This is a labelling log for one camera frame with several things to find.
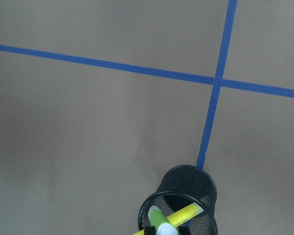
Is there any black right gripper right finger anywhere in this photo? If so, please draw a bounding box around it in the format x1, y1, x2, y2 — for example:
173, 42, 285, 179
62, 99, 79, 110
178, 227, 189, 235

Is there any green marker pen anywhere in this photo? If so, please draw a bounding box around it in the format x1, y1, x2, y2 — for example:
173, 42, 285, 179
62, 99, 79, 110
148, 206, 179, 235

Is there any black mesh pen holder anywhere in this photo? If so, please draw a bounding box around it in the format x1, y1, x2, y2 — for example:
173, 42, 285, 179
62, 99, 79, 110
138, 165, 218, 235

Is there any yellow highlighter pen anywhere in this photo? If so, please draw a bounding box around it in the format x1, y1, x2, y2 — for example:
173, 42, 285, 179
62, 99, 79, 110
135, 203, 204, 235

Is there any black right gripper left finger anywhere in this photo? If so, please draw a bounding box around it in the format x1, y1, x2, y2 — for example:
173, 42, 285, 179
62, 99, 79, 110
144, 227, 156, 235

